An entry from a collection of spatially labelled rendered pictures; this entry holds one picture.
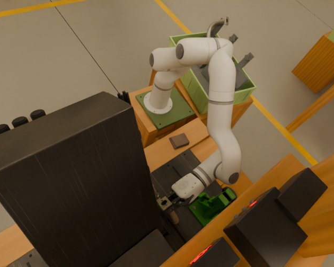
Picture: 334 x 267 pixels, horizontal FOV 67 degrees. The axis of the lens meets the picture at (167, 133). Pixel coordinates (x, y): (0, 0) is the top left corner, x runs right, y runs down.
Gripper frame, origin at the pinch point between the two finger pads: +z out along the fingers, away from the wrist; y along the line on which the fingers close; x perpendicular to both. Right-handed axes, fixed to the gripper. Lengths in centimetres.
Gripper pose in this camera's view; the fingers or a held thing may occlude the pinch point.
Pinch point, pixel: (168, 205)
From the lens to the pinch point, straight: 100.6
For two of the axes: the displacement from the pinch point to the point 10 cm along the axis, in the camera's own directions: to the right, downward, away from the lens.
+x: 4.9, 7.5, 4.4
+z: -7.7, 6.1, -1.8
